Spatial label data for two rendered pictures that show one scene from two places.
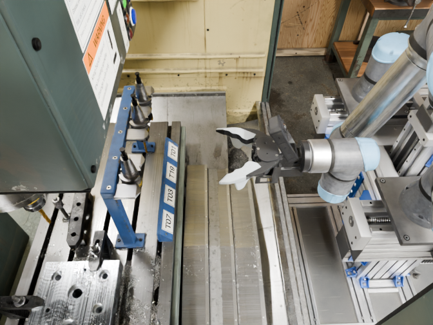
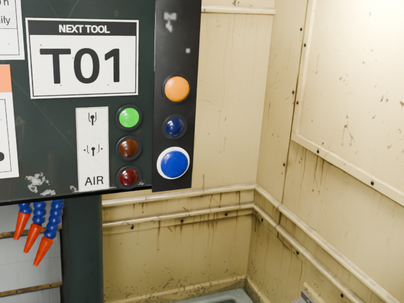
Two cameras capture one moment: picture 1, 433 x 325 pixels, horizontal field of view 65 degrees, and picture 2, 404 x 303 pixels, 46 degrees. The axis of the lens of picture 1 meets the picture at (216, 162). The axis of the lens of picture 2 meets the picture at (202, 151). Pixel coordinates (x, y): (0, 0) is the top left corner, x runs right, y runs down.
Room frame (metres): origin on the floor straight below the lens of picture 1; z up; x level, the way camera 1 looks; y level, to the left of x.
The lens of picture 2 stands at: (0.53, -0.27, 1.84)
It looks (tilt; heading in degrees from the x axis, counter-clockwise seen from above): 20 degrees down; 68
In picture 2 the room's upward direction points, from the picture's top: 3 degrees clockwise
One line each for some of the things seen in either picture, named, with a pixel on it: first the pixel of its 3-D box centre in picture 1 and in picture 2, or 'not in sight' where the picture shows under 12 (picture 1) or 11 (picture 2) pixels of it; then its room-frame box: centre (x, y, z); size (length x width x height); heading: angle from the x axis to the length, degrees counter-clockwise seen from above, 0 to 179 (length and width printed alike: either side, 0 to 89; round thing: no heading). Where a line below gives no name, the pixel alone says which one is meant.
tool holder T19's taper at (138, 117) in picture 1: (136, 111); not in sight; (0.82, 0.26, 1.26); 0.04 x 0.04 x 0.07
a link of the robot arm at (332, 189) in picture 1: (337, 175); not in sight; (0.51, -0.30, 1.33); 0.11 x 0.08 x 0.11; 160
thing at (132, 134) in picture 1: (137, 134); not in sight; (0.76, 0.26, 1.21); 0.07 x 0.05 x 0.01; 92
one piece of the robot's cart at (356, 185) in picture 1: (352, 183); not in sight; (0.77, -0.52, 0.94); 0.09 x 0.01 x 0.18; 2
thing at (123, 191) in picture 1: (128, 191); not in sight; (0.54, 0.25, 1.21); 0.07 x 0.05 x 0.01; 92
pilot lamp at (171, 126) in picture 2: not in sight; (174, 127); (0.68, 0.17, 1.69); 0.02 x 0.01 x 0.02; 2
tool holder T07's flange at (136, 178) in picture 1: (130, 175); not in sight; (0.60, 0.25, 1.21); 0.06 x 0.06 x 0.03
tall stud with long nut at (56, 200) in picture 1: (61, 207); not in sight; (0.64, 0.55, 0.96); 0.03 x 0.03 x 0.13
